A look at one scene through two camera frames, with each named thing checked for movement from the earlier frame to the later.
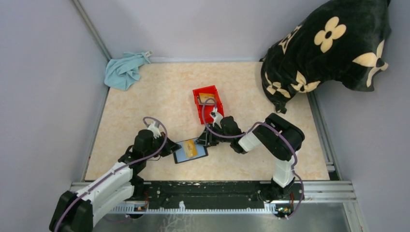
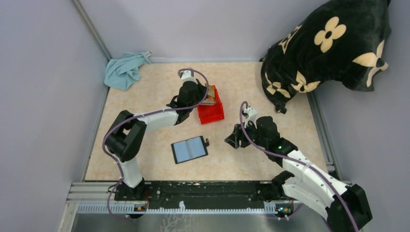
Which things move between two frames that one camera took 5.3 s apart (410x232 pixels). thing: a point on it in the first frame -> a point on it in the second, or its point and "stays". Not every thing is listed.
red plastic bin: x=208 y=108 stays
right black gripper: x=206 y=138 -> x=238 y=135
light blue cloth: x=121 y=73 stays
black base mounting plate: x=204 y=192 stays
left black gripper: x=170 y=147 -> x=202 y=89
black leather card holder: x=180 y=155 stays
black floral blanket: x=341 y=40 stays
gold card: x=190 y=148 -> x=211 y=91
